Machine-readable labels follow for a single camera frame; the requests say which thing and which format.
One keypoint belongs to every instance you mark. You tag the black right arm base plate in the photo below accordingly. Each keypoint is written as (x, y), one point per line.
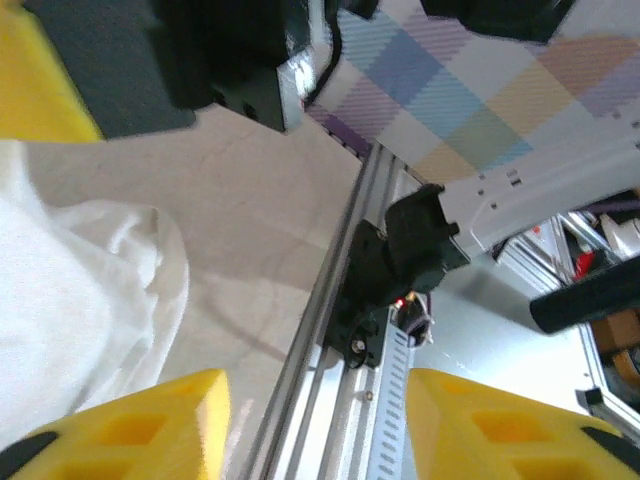
(360, 280)

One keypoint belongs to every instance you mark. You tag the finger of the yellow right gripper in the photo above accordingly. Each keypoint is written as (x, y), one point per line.
(35, 85)

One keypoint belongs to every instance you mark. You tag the circuit board with red light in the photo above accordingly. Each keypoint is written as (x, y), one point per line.
(415, 320)

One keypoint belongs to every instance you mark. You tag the aluminium frame bar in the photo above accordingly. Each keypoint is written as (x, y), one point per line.
(615, 410)

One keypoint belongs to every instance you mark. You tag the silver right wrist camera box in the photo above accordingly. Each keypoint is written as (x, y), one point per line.
(295, 95)

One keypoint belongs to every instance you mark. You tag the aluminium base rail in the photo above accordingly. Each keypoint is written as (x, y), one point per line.
(325, 410)

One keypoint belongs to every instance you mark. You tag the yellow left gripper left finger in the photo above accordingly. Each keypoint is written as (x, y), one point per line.
(125, 440)

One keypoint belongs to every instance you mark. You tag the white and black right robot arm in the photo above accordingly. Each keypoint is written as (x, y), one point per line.
(525, 200)

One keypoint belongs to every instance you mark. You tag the black round bar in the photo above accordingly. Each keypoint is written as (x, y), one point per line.
(585, 300)

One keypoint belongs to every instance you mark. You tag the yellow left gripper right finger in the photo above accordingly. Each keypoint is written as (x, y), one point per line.
(500, 440)

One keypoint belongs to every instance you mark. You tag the white t-shirt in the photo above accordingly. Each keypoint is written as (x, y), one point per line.
(60, 280)

